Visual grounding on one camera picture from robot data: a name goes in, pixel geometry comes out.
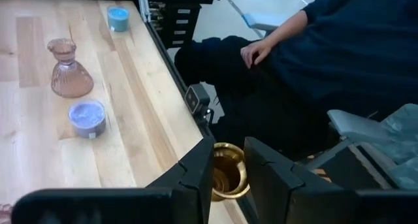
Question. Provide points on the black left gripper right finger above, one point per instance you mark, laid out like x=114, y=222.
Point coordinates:
x=271, y=185

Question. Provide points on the small grey table-level camera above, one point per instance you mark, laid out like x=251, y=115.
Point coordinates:
x=195, y=98

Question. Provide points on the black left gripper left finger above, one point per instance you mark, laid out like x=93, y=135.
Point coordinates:
x=192, y=185

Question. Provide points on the black drawer cabinet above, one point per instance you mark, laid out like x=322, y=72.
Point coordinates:
x=196, y=28

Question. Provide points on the blue candle glass jar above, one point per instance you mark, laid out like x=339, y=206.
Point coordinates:
x=118, y=20

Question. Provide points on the purple candle glass jar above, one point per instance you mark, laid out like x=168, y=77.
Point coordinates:
x=87, y=119

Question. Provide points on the person's forearm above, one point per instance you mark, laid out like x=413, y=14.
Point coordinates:
x=287, y=28

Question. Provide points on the blue-grey chair armrest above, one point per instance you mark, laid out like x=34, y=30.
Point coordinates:
x=261, y=21

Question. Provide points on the person's hand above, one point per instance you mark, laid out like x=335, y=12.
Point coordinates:
x=256, y=52

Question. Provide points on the tall gold metal candlestick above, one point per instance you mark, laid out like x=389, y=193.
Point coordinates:
x=228, y=181

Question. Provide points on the person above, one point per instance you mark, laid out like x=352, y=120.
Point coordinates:
x=343, y=60

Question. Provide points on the grey chair armrest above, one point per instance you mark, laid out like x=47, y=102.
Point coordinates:
x=359, y=127

